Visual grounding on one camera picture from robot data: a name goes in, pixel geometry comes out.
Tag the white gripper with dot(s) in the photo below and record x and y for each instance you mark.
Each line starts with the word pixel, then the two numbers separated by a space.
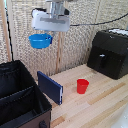
pixel 51 22

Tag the blue bowl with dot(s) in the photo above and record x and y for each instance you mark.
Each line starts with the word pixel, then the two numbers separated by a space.
pixel 40 40

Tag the black chest box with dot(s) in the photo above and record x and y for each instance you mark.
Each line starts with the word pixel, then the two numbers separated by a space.
pixel 110 53

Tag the red plastic cup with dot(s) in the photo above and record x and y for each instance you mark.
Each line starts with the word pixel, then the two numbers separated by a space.
pixel 82 86

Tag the woven bamboo screen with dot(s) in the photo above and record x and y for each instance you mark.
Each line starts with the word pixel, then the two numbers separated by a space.
pixel 43 53

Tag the dark blue book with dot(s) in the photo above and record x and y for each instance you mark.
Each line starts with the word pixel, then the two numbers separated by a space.
pixel 50 88

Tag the black fabric storage bin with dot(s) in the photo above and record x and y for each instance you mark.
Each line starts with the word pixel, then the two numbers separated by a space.
pixel 20 96

